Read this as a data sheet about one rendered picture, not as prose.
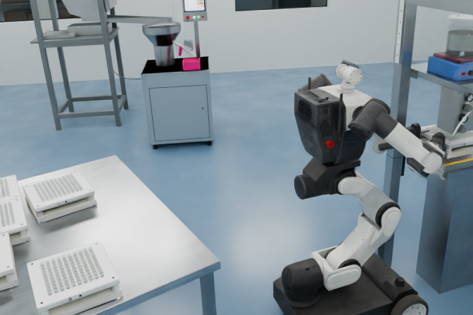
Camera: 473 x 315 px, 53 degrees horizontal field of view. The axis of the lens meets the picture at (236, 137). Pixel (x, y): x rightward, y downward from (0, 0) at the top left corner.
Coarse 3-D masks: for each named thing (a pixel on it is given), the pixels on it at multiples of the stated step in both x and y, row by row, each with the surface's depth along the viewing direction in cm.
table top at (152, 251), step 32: (96, 160) 248; (96, 192) 216; (128, 192) 215; (32, 224) 193; (64, 224) 192; (96, 224) 191; (128, 224) 190; (160, 224) 189; (32, 256) 174; (128, 256) 171; (160, 256) 170; (192, 256) 170; (128, 288) 155; (160, 288) 156
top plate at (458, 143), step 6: (426, 126) 249; (432, 126) 249; (426, 132) 241; (432, 132) 241; (462, 138) 234; (468, 138) 233; (450, 144) 227; (456, 144) 227; (462, 144) 229; (468, 144) 230
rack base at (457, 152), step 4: (424, 140) 243; (428, 140) 243; (444, 148) 233; (456, 148) 233; (460, 148) 233; (464, 148) 233; (468, 148) 233; (472, 148) 233; (444, 152) 230; (452, 152) 229; (456, 152) 229; (460, 152) 230; (464, 152) 231; (468, 152) 232; (472, 152) 233; (444, 156) 230; (448, 156) 228; (452, 156) 229; (456, 156) 230
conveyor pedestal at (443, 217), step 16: (432, 192) 255; (448, 192) 243; (464, 192) 241; (432, 208) 257; (448, 208) 245; (464, 208) 246; (432, 224) 260; (448, 224) 247; (464, 224) 250; (432, 240) 262; (448, 240) 251; (464, 240) 255; (432, 256) 264; (448, 256) 255; (464, 256) 259; (416, 272) 281; (432, 272) 266; (448, 272) 260; (464, 272) 264; (448, 288) 265
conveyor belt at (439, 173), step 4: (460, 156) 241; (464, 156) 241; (468, 156) 241; (472, 156) 240; (444, 160) 237; (448, 160) 237; (452, 160) 237; (456, 160) 237; (440, 168) 230; (460, 168) 230; (436, 172) 231; (440, 172) 229; (440, 176) 229
